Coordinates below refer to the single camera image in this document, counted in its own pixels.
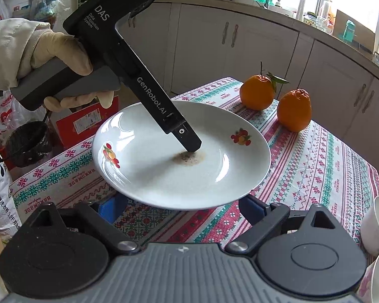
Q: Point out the glass mug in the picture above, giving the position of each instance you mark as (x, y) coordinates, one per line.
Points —
(324, 25)

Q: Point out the white kitchen cabinet unit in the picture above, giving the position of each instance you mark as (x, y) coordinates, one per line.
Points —
(202, 47)

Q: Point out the person's left hand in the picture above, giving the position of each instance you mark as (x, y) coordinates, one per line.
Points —
(60, 49)

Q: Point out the orange drink bottle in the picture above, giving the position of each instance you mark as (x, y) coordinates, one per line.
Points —
(327, 11)

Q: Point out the brown cardboard sheet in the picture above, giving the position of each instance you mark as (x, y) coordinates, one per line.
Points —
(363, 31)

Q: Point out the stained white fruit print plate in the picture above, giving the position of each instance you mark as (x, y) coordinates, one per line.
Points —
(208, 180)

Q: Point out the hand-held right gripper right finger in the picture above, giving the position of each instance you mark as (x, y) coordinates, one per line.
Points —
(254, 210)

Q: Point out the patterned striped tablecloth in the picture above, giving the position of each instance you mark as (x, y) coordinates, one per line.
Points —
(319, 170)

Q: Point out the glass jar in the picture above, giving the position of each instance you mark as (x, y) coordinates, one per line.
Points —
(310, 19)

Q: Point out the teal drinking bottle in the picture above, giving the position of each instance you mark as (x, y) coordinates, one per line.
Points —
(349, 31)

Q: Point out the blue printed plastic bag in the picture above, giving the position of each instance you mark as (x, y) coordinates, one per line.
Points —
(45, 0)

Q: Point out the orange with stem and leaf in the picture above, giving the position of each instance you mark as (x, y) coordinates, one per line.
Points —
(257, 93)

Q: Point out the red and white plastic bag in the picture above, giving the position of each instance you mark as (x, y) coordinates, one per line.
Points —
(6, 110)

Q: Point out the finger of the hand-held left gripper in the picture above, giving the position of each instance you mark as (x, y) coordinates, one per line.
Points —
(188, 137)

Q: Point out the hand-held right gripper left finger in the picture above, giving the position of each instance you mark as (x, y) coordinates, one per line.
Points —
(109, 210)

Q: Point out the kitchen window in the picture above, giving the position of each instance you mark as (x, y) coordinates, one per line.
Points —
(350, 0)

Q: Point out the bumpy orange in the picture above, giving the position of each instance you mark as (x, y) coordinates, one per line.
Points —
(294, 112)

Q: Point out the person's left forearm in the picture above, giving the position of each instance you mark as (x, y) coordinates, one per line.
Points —
(6, 53)

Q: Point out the red cardboard box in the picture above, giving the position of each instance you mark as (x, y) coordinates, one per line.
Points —
(79, 123)

